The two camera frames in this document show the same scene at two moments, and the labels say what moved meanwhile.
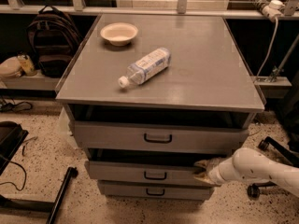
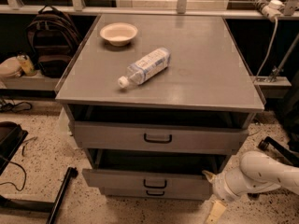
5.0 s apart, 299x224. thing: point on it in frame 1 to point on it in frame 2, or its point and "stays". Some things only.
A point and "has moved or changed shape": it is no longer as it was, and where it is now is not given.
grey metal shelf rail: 138,8 stays
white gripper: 216,173 to 220,187
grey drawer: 143,173 has moved or changed shape
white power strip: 274,9 stays
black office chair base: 269,143 stays
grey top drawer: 113,137 stays
